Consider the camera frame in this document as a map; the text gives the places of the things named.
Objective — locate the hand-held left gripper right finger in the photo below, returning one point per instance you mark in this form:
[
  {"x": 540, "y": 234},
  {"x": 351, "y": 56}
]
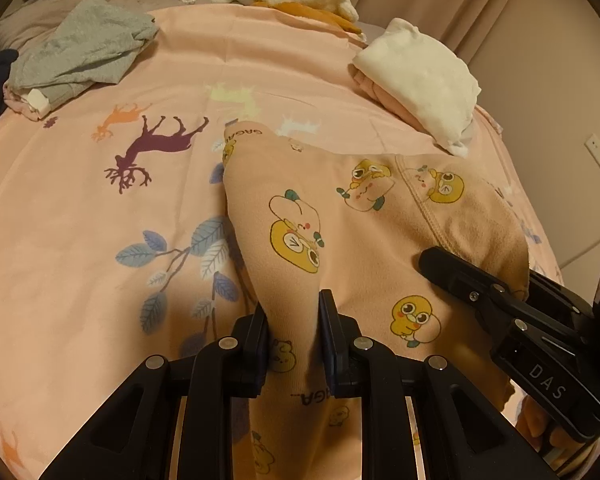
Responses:
[{"x": 328, "y": 350}]

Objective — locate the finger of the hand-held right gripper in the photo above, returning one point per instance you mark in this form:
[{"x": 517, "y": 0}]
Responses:
[
  {"x": 555, "y": 287},
  {"x": 455, "y": 272}
]

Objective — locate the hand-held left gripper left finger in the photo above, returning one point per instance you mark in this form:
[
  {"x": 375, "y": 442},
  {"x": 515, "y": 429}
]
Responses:
[{"x": 260, "y": 355}]

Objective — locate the pink cartoon print garment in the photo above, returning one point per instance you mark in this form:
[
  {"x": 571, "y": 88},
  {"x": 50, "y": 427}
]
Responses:
[{"x": 370, "y": 240}]

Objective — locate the pink and white folded clothes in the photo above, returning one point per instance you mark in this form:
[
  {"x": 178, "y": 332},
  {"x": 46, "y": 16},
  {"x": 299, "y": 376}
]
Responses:
[{"x": 30, "y": 102}]

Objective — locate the person's right hand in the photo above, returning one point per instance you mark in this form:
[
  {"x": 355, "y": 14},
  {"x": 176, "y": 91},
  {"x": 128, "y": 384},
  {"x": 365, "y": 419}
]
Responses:
[{"x": 540, "y": 425}]

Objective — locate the white folded garment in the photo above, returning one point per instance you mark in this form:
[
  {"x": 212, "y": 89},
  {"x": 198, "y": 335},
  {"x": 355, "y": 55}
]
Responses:
[{"x": 425, "y": 77}]

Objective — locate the pink deer print bedsheet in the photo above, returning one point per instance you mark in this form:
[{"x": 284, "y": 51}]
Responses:
[{"x": 90, "y": 240}]

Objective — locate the grey garment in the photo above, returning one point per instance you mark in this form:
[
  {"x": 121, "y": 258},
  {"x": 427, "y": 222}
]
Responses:
[{"x": 85, "y": 42}]

